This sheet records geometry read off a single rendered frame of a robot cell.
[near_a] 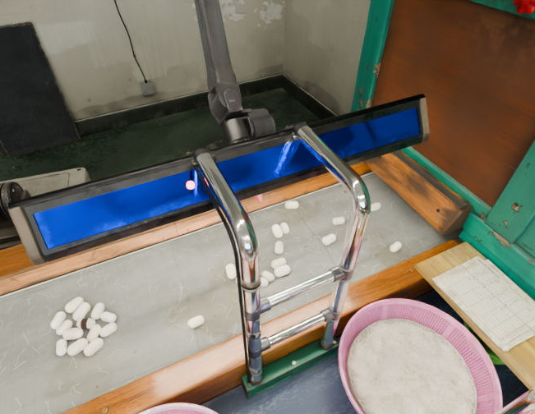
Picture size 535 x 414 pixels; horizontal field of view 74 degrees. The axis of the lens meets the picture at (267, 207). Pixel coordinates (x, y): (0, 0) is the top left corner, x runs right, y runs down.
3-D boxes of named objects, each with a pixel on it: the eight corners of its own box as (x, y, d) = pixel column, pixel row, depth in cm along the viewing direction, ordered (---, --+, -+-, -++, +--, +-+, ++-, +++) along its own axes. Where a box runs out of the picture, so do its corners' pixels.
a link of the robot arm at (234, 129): (216, 126, 86) (223, 116, 81) (241, 121, 90) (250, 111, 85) (225, 152, 86) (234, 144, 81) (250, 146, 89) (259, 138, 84)
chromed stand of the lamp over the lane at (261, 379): (213, 315, 78) (177, 145, 47) (293, 282, 84) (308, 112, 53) (247, 399, 66) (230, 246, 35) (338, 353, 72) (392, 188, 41)
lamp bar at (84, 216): (34, 224, 48) (6, 184, 43) (397, 120, 67) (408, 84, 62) (34, 269, 43) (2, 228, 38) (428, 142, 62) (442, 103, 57)
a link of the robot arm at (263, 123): (210, 106, 89) (222, 89, 81) (249, 100, 94) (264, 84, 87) (226, 150, 88) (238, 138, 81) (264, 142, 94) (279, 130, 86)
